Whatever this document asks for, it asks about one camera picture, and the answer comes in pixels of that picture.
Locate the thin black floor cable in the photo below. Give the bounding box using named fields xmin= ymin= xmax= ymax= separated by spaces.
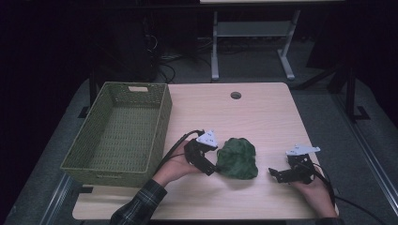
xmin=335 ymin=195 xmax=390 ymax=225

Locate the person's left hand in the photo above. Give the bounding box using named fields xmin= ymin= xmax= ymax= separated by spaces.
xmin=152 ymin=140 xmax=203 ymax=188

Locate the black computer tower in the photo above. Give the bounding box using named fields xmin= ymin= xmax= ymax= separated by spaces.
xmin=93 ymin=12 xmax=159 ymax=83

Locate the green woven basket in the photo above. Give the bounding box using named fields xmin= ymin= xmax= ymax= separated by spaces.
xmin=60 ymin=82 xmax=174 ymax=188

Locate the white metal table frame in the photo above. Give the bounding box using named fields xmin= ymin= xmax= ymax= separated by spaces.
xmin=200 ymin=0 xmax=345 ymax=83

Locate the person's right hand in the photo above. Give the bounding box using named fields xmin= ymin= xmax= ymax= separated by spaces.
xmin=290 ymin=168 xmax=340 ymax=219

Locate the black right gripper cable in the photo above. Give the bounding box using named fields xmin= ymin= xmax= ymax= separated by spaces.
xmin=308 ymin=161 xmax=336 ymax=205

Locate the tangle of floor cables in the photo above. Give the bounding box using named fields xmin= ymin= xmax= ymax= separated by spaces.
xmin=153 ymin=34 xmax=214 ymax=84

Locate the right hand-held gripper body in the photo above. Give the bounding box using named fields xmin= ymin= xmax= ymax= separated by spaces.
xmin=285 ymin=143 xmax=321 ymax=185

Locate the green fuzzy cloth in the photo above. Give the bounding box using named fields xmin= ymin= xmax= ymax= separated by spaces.
xmin=215 ymin=137 xmax=259 ymax=181

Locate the metal floor rail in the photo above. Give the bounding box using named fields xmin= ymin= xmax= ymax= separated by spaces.
xmin=38 ymin=172 xmax=77 ymax=225
xmin=331 ymin=92 xmax=398 ymax=218

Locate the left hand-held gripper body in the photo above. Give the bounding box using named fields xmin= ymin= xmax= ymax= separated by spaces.
xmin=184 ymin=129 xmax=220 ymax=167

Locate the black metal stand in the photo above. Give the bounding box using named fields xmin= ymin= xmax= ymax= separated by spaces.
xmin=297 ymin=60 xmax=372 ymax=124

